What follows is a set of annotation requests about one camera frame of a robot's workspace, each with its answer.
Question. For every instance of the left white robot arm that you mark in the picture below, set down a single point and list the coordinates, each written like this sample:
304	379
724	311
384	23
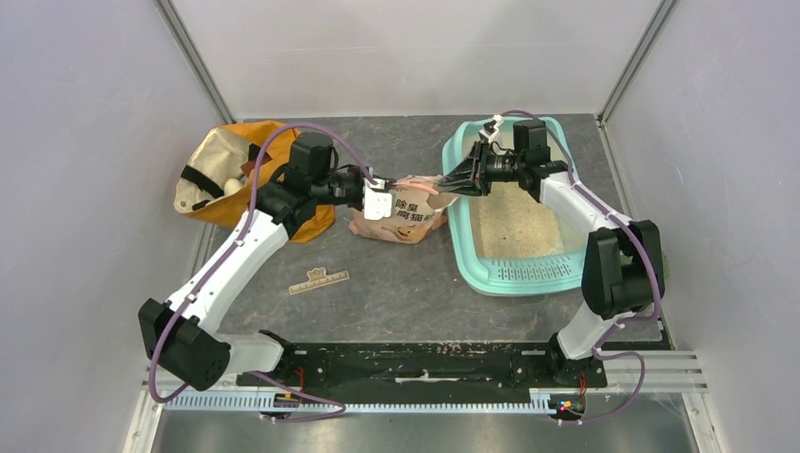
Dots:
181	334

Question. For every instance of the pink cat litter bag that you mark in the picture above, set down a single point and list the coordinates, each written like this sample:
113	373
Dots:
418	210

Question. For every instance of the teal litter box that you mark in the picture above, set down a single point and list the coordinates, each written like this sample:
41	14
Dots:
506	244

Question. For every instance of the aluminium frame rail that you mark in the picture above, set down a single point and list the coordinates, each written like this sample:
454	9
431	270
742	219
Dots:
631	375

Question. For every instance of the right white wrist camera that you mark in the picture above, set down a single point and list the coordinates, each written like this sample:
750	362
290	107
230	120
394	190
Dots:
490	130

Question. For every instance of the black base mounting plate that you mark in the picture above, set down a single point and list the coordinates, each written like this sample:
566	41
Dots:
428	373

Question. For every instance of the orange cloth bag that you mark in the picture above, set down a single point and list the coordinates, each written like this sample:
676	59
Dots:
215	184

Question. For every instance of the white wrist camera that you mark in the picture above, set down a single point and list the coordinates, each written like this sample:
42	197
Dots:
490	130
378	199

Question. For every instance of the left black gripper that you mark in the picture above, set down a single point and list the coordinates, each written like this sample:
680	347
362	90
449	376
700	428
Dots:
360	176

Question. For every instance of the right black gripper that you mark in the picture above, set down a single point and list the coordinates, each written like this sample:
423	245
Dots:
461	178

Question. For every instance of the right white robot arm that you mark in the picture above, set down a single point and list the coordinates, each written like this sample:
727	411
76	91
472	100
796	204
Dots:
623	278

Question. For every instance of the wooden bag clip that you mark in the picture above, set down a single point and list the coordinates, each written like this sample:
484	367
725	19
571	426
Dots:
318	278

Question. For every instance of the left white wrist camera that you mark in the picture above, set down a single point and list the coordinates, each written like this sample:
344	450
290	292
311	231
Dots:
378	199

